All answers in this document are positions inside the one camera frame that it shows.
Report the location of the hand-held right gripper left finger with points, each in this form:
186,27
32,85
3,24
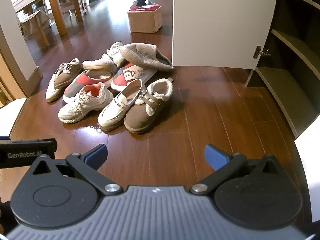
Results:
96,156

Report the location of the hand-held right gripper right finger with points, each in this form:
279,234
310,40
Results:
216,156

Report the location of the white sneaker orange lining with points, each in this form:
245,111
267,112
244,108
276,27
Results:
82,105
116,52

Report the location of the white plush slipper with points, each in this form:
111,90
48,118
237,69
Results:
97,63

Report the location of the grey quilted slipper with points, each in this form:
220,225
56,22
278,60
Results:
147,56

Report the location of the shoe cabinet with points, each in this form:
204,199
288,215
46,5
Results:
292,55

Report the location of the white cabinet door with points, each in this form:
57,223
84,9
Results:
220,22
307,160

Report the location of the metal door hinge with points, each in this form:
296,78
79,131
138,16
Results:
261,52

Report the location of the covered chair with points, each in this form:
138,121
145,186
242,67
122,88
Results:
35,21
70,2

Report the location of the cardboard box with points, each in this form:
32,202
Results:
145,20

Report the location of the wooden stool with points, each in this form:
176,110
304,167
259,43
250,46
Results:
55,7

